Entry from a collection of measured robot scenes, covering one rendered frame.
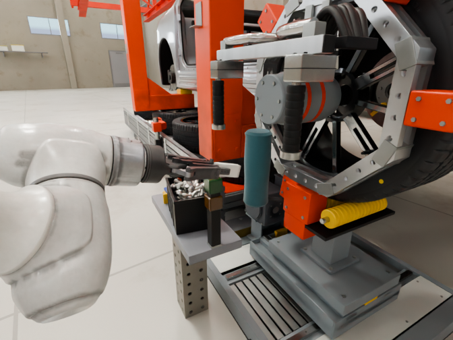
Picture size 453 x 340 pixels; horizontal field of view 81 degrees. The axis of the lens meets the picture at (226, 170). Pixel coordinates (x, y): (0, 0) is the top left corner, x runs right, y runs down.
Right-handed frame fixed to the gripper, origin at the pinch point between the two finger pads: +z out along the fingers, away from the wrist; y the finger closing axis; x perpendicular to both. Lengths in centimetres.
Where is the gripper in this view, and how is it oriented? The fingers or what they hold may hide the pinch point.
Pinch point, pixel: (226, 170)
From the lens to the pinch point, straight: 62.0
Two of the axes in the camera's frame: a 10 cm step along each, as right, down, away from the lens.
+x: -2.2, 9.5, 2.0
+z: 8.1, 0.6, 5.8
